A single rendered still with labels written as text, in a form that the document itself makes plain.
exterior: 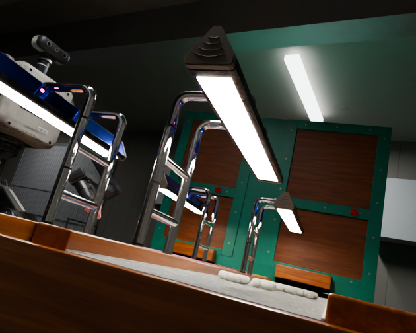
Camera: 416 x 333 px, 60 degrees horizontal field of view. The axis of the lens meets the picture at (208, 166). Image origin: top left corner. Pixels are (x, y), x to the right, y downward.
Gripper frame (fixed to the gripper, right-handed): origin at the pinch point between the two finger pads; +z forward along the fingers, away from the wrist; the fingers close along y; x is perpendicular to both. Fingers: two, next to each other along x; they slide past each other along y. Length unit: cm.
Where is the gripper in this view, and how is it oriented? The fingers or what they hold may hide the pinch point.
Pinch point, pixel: (98, 217)
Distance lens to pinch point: 163.8
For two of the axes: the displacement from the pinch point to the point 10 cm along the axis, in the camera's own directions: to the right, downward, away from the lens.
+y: 3.0, 3.2, 9.0
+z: 5.6, 7.1, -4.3
